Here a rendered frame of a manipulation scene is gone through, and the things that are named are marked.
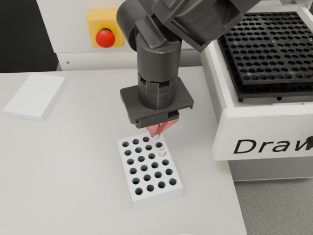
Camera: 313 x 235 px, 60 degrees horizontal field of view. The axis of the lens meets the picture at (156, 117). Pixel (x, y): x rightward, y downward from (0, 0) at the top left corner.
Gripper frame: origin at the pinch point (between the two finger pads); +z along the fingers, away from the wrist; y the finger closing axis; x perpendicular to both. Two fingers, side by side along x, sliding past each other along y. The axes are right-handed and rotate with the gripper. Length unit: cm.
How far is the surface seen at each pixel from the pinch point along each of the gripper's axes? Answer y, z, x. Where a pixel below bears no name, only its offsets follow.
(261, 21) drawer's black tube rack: -28.4, -8.7, -13.8
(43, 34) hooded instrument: 23, 53, -121
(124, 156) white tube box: 6.5, 1.6, 2.4
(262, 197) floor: -57, 80, -2
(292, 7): -39.8, -8.0, -17.7
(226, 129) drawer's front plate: -7.0, -9.3, 9.2
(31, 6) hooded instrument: 24, 36, -120
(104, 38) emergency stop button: 3.6, -6.0, -21.5
